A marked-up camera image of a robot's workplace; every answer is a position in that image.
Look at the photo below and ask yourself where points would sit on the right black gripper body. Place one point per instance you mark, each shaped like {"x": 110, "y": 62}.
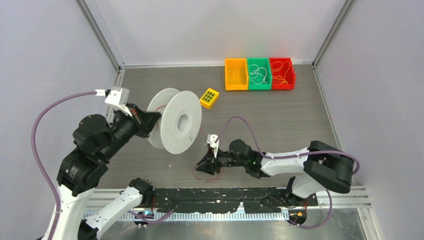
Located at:
{"x": 223, "y": 159}

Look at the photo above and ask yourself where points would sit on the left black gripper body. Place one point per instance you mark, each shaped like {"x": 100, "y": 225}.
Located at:
{"x": 126, "y": 126}

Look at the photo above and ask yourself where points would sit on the grey cable spool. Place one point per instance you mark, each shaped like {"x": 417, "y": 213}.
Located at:
{"x": 180, "y": 121}

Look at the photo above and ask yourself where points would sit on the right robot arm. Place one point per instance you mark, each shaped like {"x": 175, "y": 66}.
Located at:
{"x": 316, "y": 168}

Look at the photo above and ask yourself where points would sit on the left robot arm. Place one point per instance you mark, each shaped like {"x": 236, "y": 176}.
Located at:
{"x": 96, "y": 142}

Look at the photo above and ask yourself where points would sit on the yellow toy brick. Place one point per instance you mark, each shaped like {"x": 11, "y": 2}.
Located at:
{"x": 209, "y": 98}

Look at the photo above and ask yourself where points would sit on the orange bin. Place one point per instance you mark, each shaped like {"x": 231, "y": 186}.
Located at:
{"x": 236, "y": 74}

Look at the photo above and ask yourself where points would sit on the green bin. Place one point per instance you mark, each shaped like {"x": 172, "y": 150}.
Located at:
{"x": 259, "y": 74}

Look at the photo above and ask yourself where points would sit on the red bin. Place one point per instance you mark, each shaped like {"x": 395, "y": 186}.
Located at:
{"x": 283, "y": 74}

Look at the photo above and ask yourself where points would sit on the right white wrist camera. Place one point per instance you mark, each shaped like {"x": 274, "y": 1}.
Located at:
{"x": 213, "y": 141}

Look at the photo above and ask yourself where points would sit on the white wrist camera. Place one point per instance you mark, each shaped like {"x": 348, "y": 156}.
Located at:
{"x": 213, "y": 141}
{"x": 116, "y": 98}

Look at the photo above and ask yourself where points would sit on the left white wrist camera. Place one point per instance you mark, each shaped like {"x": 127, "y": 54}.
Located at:
{"x": 116, "y": 98}

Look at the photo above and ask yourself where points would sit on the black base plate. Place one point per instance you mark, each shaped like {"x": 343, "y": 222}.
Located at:
{"x": 255, "y": 200}

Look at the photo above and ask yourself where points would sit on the slotted cable duct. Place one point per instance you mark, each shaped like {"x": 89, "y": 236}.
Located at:
{"x": 235, "y": 216}

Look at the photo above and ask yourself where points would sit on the left aluminium frame post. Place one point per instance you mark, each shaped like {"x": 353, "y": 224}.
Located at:
{"x": 98, "y": 25}

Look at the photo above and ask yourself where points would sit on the aluminium frame post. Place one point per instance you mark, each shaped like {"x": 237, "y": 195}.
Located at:
{"x": 98, "y": 25}
{"x": 341, "y": 16}

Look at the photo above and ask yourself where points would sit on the right aluminium frame post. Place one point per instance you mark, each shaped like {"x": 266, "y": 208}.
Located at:
{"x": 341, "y": 16}

